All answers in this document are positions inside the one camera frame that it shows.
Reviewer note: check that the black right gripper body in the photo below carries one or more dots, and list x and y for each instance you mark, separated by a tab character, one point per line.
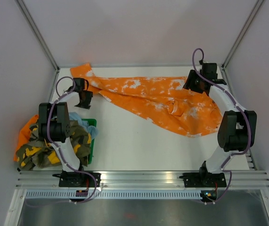
194	82

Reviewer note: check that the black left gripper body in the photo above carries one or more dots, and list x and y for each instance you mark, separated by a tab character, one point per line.
85	103

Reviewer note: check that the orange white tie-dye trousers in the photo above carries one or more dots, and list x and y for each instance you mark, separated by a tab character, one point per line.
161	100

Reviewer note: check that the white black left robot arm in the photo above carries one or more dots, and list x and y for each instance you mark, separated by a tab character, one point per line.
54	122

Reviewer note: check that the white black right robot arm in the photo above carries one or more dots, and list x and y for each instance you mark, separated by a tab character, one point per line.
236	133

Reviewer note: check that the green plastic bin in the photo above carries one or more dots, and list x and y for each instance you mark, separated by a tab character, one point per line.
92	141

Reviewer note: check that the orange garment in pile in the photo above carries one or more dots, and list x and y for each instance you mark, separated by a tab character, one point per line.
24	134

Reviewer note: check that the right aluminium frame post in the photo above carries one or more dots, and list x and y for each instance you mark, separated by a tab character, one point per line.
245	28

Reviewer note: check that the aluminium frame post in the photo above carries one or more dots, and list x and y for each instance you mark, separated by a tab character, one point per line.
245	28
33	26

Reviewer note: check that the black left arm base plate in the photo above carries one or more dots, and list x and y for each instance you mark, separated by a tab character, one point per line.
74	179

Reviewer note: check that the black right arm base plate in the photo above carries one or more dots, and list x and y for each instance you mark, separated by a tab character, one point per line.
196	180

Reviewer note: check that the white slotted cable duct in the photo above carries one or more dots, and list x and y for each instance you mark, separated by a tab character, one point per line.
117	194

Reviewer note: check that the left aluminium frame post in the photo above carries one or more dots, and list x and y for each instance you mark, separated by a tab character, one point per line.
33	26

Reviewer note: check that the aluminium mounting rail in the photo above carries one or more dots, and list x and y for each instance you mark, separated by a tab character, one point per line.
145	180

